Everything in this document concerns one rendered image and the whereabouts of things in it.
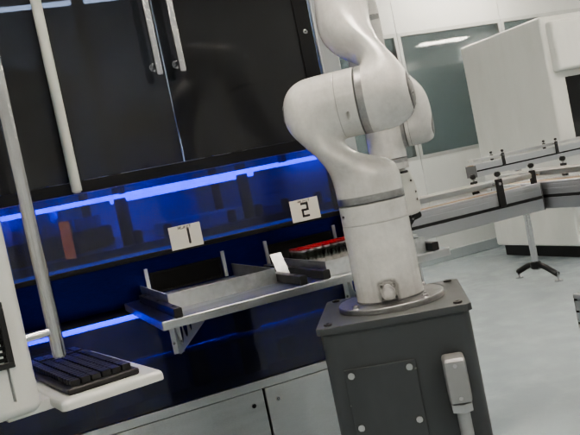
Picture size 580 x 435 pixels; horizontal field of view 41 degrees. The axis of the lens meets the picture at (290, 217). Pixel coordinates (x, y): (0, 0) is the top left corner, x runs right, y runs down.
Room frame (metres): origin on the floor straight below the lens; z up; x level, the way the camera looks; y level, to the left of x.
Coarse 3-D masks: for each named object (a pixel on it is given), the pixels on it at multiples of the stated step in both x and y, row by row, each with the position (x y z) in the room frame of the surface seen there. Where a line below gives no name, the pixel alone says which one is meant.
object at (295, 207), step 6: (306, 198) 2.14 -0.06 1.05; (312, 198) 2.14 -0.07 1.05; (294, 204) 2.12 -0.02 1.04; (312, 204) 2.14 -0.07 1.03; (294, 210) 2.12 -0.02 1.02; (300, 210) 2.13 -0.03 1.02; (312, 210) 2.14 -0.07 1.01; (318, 210) 2.15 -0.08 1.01; (294, 216) 2.12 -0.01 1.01; (300, 216) 2.13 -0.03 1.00; (312, 216) 2.14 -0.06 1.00; (318, 216) 2.15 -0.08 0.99; (294, 222) 2.12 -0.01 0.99
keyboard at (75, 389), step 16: (80, 352) 1.71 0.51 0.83; (48, 368) 1.61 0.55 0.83; (64, 368) 1.57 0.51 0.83; (80, 368) 1.54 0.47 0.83; (96, 368) 1.50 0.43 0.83; (112, 368) 1.47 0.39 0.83; (128, 368) 1.48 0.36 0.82; (48, 384) 1.53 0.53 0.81; (64, 384) 1.46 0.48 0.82; (80, 384) 1.43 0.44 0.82; (96, 384) 1.44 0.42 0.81
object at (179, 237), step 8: (184, 224) 2.01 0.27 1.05; (192, 224) 2.02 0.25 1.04; (168, 232) 2.00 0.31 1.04; (176, 232) 2.00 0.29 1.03; (184, 232) 2.01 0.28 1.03; (192, 232) 2.02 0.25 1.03; (200, 232) 2.03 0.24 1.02; (176, 240) 2.00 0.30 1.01; (184, 240) 2.01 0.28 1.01; (192, 240) 2.02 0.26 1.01; (200, 240) 2.02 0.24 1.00; (176, 248) 2.00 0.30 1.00; (184, 248) 2.01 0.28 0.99
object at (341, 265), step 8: (416, 240) 1.82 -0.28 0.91; (424, 240) 1.83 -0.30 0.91; (416, 248) 1.82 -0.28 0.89; (424, 248) 1.83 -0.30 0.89; (344, 256) 1.76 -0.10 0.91; (288, 264) 1.96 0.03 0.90; (296, 264) 1.91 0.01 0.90; (304, 264) 1.86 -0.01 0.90; (312, 264) 1.81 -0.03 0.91; (320, 264) 1.77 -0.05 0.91; (328, 264) 1.74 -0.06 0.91; (336, 264) 1.75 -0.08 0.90; (344, 264) 1.76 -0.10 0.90; (336, 272) 1.75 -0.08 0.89; (344, 272) 1.75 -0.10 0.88
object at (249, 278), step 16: (240, 272) 2.07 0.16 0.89; (256, 272) 1.80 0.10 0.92; (272, 272) 1.81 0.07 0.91; (144, 288) 1.98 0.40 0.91; (192, 288) 1.75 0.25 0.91; (208, 288) 1.76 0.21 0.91; (224, 288) 1.77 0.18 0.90; (240, 288) 1.78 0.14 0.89; (176, 304) 1.73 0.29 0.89; (192, 304) 1.74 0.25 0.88
